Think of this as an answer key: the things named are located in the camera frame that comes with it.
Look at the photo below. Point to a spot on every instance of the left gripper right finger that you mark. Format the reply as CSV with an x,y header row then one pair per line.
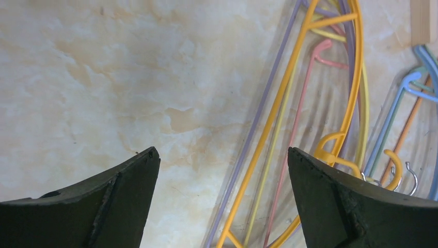
x,y
340,210

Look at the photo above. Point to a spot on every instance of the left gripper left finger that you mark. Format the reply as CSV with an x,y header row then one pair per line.
x,y
109,209

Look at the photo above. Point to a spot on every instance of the purple wire hanger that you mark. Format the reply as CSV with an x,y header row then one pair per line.
x,y
330,146

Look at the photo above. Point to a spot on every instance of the orange wire hanger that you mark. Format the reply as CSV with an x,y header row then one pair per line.
x,y
402,137

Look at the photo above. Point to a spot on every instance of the green wire hanger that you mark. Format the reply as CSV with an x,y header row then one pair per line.
x,y
412,77

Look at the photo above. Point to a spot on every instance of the yellow wire hanger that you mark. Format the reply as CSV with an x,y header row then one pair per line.
x,y
362,109

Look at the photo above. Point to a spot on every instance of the pink wire hanger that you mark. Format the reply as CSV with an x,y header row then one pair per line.
x,y
294,137

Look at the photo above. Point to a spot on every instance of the blue wire hanger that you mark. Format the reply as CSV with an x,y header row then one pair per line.
x,y
418,155

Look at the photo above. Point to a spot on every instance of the wooden clothes rack frame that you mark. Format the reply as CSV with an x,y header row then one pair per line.
x,y
423,15

